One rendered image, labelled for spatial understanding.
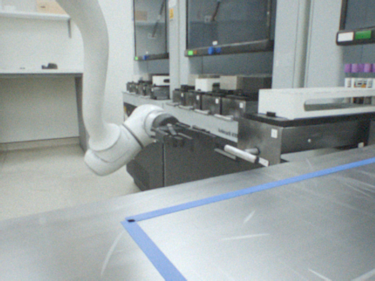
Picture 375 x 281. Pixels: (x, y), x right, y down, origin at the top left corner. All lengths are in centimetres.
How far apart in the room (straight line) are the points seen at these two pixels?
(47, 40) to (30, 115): 87
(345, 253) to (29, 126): 394
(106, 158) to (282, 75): 58
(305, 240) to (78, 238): 12
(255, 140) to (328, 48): 37
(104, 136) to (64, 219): 72
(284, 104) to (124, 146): 50
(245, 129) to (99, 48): 40
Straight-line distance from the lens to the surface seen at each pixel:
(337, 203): 24
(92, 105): 87
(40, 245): 18
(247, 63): 176
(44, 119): 403
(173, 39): 175
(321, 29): 93
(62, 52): 400
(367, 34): 81
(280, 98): 63
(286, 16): 103
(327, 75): 91
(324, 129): 65
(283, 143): 59
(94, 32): 80
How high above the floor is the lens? 91
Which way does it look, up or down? 13 degrees down
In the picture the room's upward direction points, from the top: straight up
